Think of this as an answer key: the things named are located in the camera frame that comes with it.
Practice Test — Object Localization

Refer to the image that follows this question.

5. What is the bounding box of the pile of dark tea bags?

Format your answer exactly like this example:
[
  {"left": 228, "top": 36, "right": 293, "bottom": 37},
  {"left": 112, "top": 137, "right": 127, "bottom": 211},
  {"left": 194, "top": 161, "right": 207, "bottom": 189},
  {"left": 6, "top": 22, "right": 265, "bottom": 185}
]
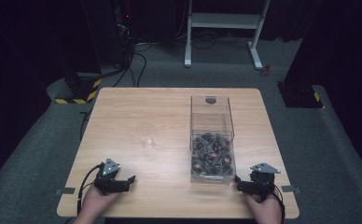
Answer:
[{"left": 191, "top": 133, "right": 235, "bottom": 175}]

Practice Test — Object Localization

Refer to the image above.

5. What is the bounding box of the yellow-black striped stand base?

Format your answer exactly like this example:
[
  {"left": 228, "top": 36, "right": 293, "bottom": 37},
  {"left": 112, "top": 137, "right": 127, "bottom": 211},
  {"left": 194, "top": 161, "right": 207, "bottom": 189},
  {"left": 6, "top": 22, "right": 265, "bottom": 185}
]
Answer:
[{"left": 54, "top": 72, "right": 103, "bottom": 105}]

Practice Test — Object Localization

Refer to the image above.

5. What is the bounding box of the clear glass cup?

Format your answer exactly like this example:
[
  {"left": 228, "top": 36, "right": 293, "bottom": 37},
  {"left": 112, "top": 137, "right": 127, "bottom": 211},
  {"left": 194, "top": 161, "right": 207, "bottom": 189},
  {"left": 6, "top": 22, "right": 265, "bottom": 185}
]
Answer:
[{"left": 136, "top": 122, "right": 157, "bottom": 149}]

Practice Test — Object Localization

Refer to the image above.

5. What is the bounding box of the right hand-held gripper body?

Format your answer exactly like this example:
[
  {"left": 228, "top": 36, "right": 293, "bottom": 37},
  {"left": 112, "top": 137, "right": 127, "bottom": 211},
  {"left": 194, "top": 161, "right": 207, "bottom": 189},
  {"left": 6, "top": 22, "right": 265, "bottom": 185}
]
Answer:
[{"left": 248, "top": 161, "right": 282, "bottom": 201}]

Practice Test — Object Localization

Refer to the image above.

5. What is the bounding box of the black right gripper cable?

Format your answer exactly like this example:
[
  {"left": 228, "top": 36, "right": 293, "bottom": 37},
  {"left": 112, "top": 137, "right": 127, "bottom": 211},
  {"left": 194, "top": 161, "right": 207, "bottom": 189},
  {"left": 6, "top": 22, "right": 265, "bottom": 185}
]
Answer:
[{"left": 273, "top": 184, "right": 286, "bottom": 224}]

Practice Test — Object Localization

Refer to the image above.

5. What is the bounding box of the dark stand base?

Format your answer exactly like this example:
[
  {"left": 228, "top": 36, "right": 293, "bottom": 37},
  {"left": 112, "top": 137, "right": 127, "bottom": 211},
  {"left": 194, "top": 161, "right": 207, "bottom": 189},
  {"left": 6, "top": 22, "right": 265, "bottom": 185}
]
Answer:
[{"left": 276, "top": 81, "right": 324, "bottom": 109}]

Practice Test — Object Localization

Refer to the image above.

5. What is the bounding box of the grey tape strip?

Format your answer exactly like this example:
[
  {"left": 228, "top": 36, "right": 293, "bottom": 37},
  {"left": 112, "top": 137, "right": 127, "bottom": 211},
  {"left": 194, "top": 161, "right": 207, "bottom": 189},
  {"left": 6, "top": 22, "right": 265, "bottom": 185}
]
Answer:
[
  {"left": 54, "top": 187, "right": 77, "bottom": 196},
  {"left": 281, "top": 185, "right": 302, "bottom": 193}
]

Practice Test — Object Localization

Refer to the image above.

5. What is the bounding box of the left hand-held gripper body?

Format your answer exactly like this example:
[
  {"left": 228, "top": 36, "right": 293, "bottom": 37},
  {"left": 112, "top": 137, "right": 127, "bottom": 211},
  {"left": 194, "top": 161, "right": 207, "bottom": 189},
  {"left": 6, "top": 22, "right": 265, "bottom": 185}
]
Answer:
[{"left": 93, "top": 157, "right": 121, "bottom": 196}]

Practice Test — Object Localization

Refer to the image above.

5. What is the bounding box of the clear plastic box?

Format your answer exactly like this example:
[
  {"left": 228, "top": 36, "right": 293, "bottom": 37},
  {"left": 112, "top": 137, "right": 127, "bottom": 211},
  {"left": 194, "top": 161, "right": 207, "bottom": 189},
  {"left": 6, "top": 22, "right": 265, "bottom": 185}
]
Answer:
[{"left": 189, "top": 94, "right": 237, "bottom": 185}]

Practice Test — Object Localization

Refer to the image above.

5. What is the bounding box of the person's right hand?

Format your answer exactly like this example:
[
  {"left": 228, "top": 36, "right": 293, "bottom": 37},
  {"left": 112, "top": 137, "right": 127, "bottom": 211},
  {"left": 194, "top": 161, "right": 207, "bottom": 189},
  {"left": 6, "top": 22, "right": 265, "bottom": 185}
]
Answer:
[{"left": 244, "top": 189, "right": 284, "bottom": 224}]

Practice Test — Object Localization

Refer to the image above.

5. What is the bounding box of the red cable bundle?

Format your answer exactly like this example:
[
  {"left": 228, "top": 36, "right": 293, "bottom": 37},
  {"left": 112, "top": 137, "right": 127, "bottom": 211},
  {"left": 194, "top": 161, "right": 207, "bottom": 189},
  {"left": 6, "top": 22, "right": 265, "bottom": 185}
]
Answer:
[{"left": 260, "top": 63, "right": 272, "bottom": 77}]

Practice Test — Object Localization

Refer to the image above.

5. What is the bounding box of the black computer tower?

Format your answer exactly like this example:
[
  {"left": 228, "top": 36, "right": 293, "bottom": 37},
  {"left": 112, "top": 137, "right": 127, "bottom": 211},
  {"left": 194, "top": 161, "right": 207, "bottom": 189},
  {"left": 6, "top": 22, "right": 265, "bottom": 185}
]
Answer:
[{"left": 81, "top": 0, "right": 137, "bottom": 69}]

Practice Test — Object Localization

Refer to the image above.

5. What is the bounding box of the person's left hand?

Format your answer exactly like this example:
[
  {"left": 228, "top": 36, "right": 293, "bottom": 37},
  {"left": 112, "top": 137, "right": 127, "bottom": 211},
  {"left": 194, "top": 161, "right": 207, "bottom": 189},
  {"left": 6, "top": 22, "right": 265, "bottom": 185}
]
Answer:
[{"left": 76, "top": 184, "right": 121, "bottom": 224}]

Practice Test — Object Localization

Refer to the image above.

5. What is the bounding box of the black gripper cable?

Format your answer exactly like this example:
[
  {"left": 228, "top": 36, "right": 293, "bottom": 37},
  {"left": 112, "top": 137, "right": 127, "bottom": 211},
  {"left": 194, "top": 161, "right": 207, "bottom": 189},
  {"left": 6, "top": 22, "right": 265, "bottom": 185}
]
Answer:
[
  {"left": 77, "top": 162, "right": 104, "bottom": 217},
  {"left": 273, "top": 184, "right": 286, "bottom": 224}
]

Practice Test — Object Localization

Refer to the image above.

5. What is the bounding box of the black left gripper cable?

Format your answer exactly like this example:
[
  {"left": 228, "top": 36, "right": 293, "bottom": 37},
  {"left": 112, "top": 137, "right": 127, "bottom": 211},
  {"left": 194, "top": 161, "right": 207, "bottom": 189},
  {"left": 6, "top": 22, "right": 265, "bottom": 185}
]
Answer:
[{"left": 77, "top": 162, "right": 104, "bottom": 217}]

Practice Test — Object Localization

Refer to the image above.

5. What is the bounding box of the white metal stand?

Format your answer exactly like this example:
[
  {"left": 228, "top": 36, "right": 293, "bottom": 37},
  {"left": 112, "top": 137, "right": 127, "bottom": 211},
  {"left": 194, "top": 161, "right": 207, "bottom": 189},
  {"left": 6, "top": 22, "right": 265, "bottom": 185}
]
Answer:
[{"left": 184, "top": 0, "right": 272, "bottom": 71}]

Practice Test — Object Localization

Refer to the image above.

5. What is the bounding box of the thin black floor cable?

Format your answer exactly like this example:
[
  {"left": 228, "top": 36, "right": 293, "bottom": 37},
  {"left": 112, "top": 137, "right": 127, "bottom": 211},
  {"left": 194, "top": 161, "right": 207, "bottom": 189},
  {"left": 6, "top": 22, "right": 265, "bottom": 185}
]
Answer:
[{"left": 78, "top": 107, "right": 93, "bottom": 142}]

